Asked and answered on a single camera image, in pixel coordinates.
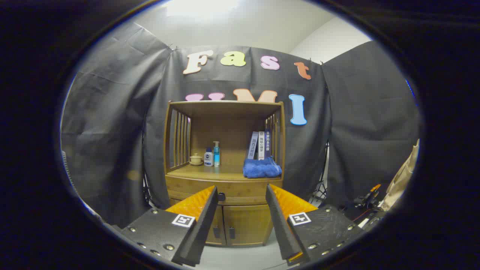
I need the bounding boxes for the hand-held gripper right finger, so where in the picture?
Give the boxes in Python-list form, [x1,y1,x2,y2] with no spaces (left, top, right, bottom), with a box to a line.
[265,184,365,267]

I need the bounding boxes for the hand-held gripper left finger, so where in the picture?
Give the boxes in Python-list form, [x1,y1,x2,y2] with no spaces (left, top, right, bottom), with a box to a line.
[120,185,219,267]

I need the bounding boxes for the wooden drawer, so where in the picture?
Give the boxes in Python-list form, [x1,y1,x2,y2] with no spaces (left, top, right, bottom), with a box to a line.
[165,175,282,206]

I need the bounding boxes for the wooden cabinet door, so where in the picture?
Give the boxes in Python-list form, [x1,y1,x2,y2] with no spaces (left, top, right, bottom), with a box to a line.
[224,204,273,247]
[204,205,227,246]

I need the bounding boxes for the wooden countertop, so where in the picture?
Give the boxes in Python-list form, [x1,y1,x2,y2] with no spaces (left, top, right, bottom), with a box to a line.
[167,164,284,183]

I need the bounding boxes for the wooden cabinet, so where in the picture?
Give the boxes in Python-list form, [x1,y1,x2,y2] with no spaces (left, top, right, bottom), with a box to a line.
[163,100,286,248]

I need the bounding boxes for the blue folded towel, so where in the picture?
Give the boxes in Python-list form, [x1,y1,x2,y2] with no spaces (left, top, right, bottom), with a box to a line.
[243,157,282,179]

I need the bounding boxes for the grey book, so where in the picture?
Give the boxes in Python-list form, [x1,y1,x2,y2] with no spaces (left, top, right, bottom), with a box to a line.
[246,131,259,160]

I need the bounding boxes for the orange black tool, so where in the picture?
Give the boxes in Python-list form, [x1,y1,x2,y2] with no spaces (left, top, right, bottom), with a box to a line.
[354,184,382,210]

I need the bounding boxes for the beige cloth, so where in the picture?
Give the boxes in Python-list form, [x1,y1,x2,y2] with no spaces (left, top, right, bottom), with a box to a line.
[381,139,420,212]

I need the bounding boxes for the black backdrop cloth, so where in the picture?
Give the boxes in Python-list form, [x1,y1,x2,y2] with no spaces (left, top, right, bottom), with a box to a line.
[61,22,420,229]

